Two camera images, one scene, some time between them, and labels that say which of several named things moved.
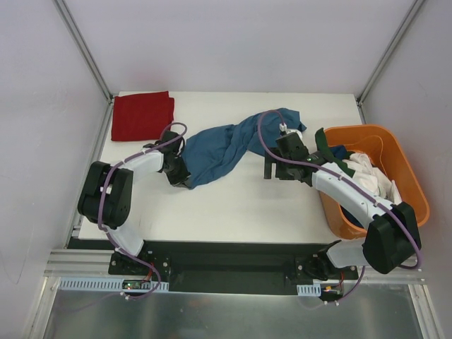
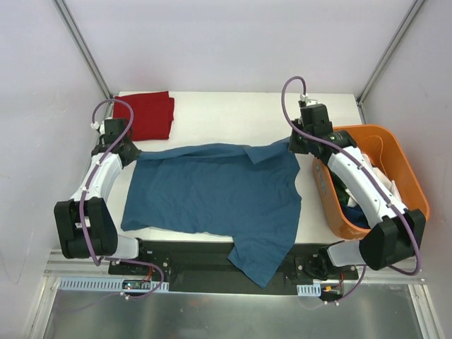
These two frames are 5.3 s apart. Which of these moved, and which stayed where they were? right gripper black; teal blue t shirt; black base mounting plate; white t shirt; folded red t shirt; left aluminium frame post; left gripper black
Moved: left gripper black; teal blue t shirt; right gripper black
Stayed: white t shirt; black base mounting plate; left aluminium frame post; folded red t shirt
